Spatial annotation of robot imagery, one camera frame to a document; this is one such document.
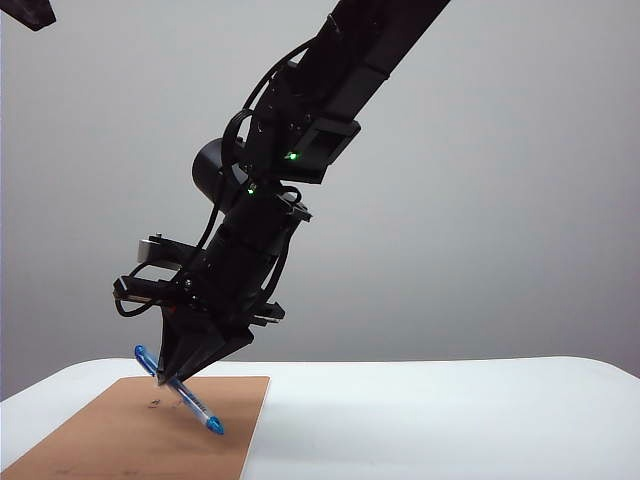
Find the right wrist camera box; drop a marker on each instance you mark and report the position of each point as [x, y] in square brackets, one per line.
[162, 252]

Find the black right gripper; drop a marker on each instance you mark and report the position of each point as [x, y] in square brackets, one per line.
[245, 260]

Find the blue transparent ballpoint pen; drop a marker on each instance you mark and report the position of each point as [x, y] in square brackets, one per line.
[200, 407]

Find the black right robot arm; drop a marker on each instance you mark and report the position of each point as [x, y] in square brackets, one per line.
[360, 50]

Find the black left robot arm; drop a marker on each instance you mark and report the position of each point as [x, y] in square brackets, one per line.
[30, 12]

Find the brown kraft paper notebook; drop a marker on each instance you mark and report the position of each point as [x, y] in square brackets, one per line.
[100, 440]

